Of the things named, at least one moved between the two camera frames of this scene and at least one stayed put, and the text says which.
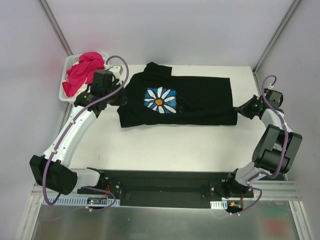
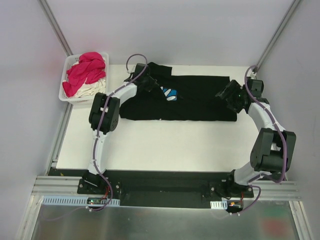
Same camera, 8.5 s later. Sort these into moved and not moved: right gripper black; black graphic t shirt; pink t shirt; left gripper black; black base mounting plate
Moved: left gripper black; right gripper black; black graphic t shirt
Not moved: black base mounting plate; pink t shirt
